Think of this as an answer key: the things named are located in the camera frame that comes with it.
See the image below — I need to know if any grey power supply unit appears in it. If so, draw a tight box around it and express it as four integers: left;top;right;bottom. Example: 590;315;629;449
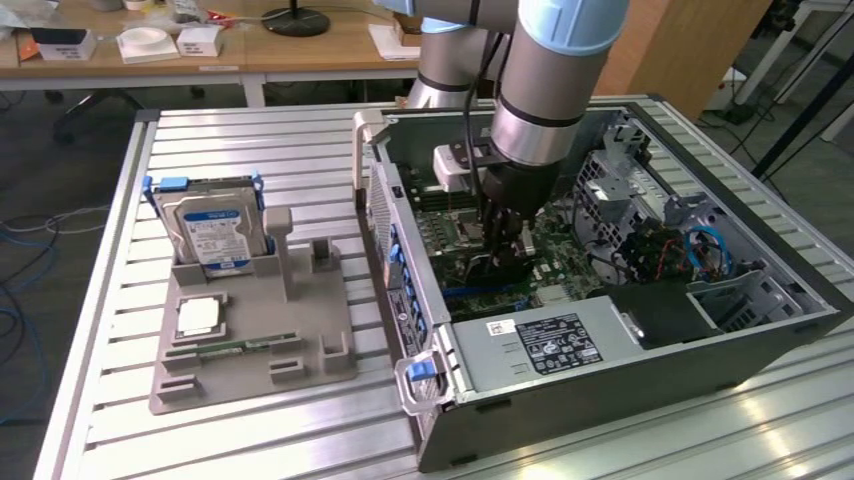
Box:
447;294;646;396

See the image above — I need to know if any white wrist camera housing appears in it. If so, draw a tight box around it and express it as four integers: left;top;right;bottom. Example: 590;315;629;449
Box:
431;143;493;194

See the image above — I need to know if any grey printed parts rack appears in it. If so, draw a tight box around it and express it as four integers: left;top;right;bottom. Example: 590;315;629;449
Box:
147;207;359;417

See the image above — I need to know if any blue data wire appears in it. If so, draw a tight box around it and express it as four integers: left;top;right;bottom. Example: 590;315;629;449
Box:
686;224;736;281

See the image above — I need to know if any black office chair base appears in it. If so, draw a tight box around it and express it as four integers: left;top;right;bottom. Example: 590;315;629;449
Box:
46;89;146;146

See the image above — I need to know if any wooden cabinet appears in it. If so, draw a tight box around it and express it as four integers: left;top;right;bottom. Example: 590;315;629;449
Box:
586;0;742;121

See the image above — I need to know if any blue expansion slot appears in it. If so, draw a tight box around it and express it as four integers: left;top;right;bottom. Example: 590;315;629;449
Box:
443;282;529;301

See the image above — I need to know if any white box round hollow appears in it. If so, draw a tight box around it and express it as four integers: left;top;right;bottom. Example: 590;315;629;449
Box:
116;27;182;65

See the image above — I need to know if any blue plastic disk carrier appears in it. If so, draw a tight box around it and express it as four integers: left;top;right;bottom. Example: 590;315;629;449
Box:
141;172;277;266

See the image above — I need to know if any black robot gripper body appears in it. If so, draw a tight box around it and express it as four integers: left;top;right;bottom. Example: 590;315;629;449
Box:
479;160;561;217

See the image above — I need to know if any brown cardboard box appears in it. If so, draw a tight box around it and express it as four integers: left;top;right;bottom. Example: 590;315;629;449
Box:
393;12;427;36

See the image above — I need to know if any white paper stack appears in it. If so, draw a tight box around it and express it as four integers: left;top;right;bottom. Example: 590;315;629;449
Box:
369;22;423;61

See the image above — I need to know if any green RAM stick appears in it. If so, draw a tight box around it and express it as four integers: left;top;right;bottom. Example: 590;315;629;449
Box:
166;335;302;356

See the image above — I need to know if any wooden desk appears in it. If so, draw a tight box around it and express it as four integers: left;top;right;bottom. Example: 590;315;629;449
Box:
0;0;602;94

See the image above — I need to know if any black lamp base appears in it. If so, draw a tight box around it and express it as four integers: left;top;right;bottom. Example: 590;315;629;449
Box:
261;0;333;37

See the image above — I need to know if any silver hard disk blue label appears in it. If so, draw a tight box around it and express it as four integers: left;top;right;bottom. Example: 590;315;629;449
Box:
159;192;259;279

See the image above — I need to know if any white box black lid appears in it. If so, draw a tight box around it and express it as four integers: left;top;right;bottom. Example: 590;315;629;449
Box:
36;28;99;64

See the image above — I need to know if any black power supply label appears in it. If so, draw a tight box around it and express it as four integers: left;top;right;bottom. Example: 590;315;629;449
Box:
513;313;606;377

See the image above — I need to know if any black camera cable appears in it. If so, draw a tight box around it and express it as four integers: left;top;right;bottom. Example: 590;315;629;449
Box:
459;29;519;201

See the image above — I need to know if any green motherboard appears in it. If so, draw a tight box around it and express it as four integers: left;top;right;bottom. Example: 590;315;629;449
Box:
406;169;602;321

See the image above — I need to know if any dark grey open PC case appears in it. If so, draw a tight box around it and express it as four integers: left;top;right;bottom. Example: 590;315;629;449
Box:
351;94;844;474

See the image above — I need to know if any grey metal disk bay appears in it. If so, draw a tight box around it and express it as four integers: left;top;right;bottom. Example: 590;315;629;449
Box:
564;122;673;236

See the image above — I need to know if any silver CPU chip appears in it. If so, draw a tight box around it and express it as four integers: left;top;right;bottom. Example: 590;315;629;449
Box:
177;298;223;337

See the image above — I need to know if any CPU socket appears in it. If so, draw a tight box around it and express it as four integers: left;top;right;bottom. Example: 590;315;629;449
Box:
453;209;489;240

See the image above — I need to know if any black red power wire bundle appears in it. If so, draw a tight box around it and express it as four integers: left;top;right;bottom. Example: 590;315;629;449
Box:
613;227;693;286

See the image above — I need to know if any clear case latch blue button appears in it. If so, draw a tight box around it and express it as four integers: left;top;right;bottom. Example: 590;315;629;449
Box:
393;344;455;416

